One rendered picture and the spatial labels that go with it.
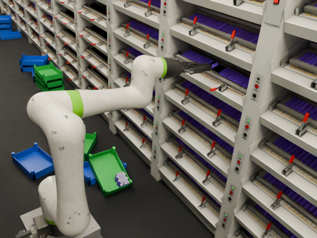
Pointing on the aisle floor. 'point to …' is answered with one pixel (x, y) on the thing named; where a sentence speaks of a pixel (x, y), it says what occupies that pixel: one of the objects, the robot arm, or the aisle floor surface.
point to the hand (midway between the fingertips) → (204, 67)
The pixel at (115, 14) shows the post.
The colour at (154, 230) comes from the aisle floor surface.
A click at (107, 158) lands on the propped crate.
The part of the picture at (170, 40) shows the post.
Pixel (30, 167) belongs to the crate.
